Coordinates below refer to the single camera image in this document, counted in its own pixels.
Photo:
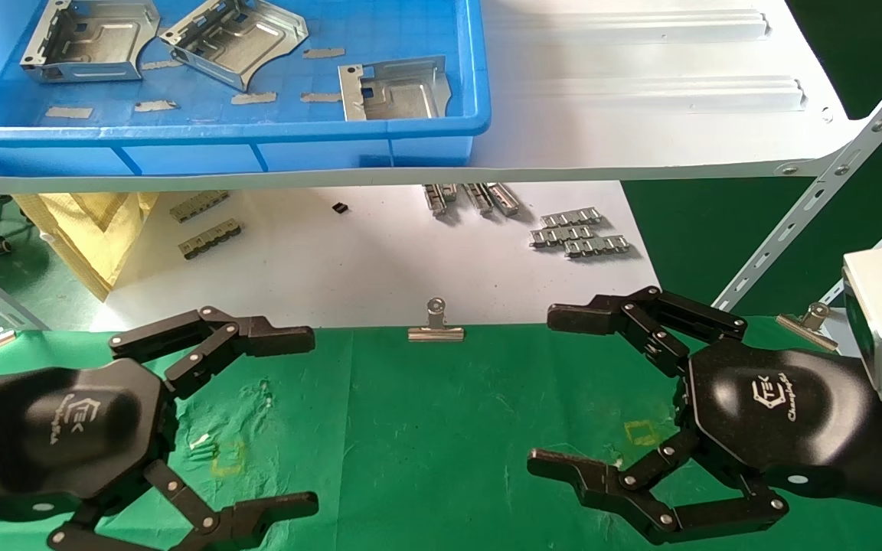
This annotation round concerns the dark metal clip strip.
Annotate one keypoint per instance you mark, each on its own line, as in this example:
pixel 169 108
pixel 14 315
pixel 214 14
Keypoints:
pixel 211 239
pixel 200 207

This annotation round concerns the grey metal beam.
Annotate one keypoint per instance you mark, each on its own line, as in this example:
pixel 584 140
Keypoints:
pixel 24 315

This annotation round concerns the white perforated shelf post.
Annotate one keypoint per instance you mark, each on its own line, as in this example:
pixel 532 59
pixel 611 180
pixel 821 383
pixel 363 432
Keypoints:
pixel 816 199

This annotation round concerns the silver metal clip strip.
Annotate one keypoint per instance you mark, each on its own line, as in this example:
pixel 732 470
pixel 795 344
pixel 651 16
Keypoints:
pixel 562 236
pixel 598 246
pixel 571 217

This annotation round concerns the blue plastic bin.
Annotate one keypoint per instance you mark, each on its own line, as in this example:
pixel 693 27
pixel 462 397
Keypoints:
pixel 204 149

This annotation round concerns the silver binder clip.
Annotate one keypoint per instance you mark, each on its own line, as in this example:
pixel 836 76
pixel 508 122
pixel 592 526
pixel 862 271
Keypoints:
pixel 805 325
pixel 4 336
pixel 436 333

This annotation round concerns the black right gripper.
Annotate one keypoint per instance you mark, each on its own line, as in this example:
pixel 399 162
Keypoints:
pixel 778 413

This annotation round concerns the grey tape piece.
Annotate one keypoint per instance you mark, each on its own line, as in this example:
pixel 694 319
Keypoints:
pixel 68 112
pixel 324 53
pixel 155 105
pixel 161 64
pixel 321 97
pixel 253 98

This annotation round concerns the white flat shelf board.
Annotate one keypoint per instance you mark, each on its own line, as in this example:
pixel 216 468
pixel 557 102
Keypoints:
pixel 349 268

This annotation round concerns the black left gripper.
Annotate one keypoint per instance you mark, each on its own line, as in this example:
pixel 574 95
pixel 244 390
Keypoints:
pixel 66 428

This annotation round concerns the silver metal rail part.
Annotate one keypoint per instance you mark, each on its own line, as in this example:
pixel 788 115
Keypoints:
pixel 437 199
pixel 478 197
pixel 504 199

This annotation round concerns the green table cloth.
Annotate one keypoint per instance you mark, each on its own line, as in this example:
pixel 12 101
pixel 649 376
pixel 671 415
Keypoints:
pixel 426 428

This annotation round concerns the white metal shelf board ribbed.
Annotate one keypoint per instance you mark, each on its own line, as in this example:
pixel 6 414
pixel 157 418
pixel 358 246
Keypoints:
pixel 640 115

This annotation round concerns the silver sheet metal bracket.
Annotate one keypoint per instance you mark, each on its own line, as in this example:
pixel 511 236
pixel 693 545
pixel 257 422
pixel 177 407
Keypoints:
pixel 104 38
pixel 242 46
pixel 403 96

